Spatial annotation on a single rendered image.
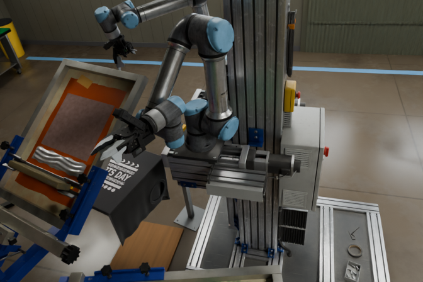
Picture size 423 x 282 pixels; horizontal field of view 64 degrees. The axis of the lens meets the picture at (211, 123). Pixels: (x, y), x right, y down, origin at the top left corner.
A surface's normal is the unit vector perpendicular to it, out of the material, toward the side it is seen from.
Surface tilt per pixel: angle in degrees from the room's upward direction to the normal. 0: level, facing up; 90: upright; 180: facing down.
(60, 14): 90
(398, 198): 0
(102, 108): 32
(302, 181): 90
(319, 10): 90
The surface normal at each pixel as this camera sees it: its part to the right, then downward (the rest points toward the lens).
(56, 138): -0.33, -0.38
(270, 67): -0.26, 0.60
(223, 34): 0.76, 0.21
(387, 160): -0.09, -0.80
